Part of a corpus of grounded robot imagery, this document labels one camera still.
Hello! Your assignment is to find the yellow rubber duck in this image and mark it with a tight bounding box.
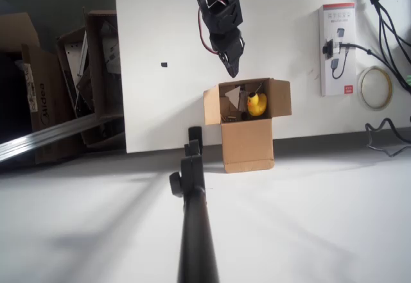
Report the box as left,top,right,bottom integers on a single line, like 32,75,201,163
246,92,268,117

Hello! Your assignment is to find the open cardboard box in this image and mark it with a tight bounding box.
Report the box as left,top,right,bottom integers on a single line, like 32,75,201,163
203,77,292,174

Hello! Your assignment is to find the white product box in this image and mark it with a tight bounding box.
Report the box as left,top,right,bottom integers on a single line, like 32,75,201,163
319,2,357,98

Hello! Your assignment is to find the cardboard box with metal parts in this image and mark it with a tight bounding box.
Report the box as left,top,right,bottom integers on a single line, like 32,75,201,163
55,9,127,151

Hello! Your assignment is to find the Midea cardboard box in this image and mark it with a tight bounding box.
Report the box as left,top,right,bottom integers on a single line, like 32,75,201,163
20,43,87,166

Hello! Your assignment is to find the plain brown cardboard box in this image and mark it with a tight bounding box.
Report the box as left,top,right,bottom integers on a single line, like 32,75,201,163
0,12,42,55

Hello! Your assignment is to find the small black webcam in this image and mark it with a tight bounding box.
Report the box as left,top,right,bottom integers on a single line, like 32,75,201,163
322,37,342,60

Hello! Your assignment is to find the clear tape roll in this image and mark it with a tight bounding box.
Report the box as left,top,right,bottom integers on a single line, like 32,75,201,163
356,65,394,112

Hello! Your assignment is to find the perforated metal plate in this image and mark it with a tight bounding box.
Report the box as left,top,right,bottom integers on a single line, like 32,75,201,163
63,32,90,117

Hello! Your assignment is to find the aluminium extrusion bar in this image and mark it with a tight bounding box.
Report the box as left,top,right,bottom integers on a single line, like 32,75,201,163
0,113,125,165

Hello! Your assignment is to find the black webcam cable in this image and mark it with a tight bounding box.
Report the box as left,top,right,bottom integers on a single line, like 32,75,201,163
337,41,411,87

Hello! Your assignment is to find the thin kinked black cable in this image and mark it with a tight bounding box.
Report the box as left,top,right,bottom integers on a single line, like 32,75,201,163
364,117,411,158

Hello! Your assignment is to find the black camera stand pole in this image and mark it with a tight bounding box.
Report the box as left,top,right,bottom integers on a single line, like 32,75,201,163
169,125,222,283

